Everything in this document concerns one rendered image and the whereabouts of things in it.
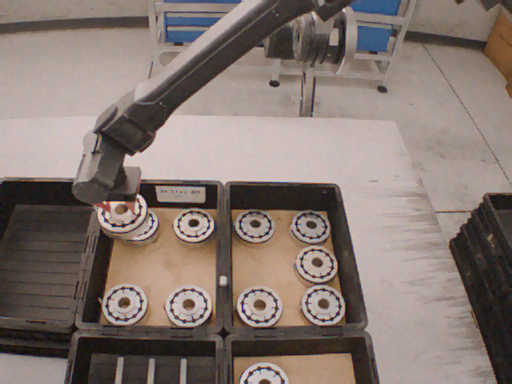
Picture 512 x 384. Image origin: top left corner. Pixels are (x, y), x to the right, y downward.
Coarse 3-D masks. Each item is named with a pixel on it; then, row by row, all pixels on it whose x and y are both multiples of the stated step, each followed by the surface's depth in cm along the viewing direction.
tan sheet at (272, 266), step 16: (288, 224) 109; (272, 240) 105; (288, 240) 105; (240, 256) 101; (256, 256) 102; (272, 256) 102; (288, 256) 102; (240, 272) 98; (256, 272) 99; (272, 272) 99; (288, 272) 99; (240, 288) 96; (272, 288) 96; (288, 288) 97; (304, 288) 97; (336, 288) 98; (288, 304) 94; (288, 320) 91
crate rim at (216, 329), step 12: (144, 180) 101; (156, 180) 101; (168, 180) 102; (180, 180) 102; (192, 180) 102; (204, 180) 103; (216, 180) 103; (96, 228) 90; (96, 240) 88; (216, 252) 90; (84, 276) 82; (84, 288) 81; (216, 288) 84; (84, 300) 79; (216, 300) 82; (84, 312) 78; (216, 312) 81; (84, 324) 76; (96, 324) 76; (108, 324) 76; (120, 324) 77; (216, 324) 79
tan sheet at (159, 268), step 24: (168, 216) 107; (216, 216) 108; (168, 240) 102; (120, 264) 96; (144, 264) 97; (168, 264) 98; (192, 264) 98; (216, 264) 99; (144, 288) 93; (168, 288) 94
